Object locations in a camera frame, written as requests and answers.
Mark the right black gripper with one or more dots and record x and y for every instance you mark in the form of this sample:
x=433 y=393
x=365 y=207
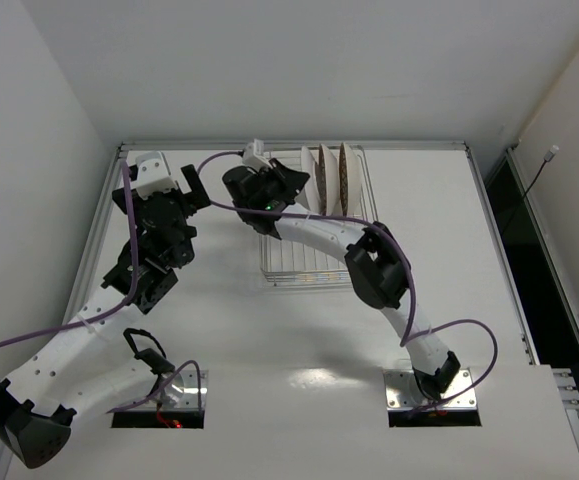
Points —
x=279 y=179

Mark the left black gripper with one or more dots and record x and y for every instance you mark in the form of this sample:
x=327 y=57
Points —
x=170 y=201

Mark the orange sunburst plate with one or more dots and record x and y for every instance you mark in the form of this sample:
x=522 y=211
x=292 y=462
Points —
x=309 y=197

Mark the floral brown-rim plate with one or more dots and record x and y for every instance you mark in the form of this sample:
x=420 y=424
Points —
x=350 y=179
x=329 y=179

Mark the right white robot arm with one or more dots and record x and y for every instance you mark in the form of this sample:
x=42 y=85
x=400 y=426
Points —
x=381 y=276

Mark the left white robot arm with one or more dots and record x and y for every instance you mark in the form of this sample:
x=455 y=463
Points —
x=92 y=365

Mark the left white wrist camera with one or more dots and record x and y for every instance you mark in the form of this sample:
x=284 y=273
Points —
x=153 y=175

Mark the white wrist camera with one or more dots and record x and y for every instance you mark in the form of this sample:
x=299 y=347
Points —
x=153 y=175
x=253 y=155

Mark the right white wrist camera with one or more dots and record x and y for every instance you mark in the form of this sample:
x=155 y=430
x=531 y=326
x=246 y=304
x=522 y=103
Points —
x=253 y=155

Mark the wire dish rack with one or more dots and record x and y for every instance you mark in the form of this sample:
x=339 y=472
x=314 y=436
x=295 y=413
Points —
x=286 y=264

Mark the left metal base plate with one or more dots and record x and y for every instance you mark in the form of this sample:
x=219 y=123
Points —
x=185 y=392

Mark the metal base plate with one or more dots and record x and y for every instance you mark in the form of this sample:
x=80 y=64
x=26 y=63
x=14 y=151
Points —
x=402 y=393
x=185 y=392

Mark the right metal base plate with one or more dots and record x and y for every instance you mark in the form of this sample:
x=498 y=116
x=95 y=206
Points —
x=402 y=393

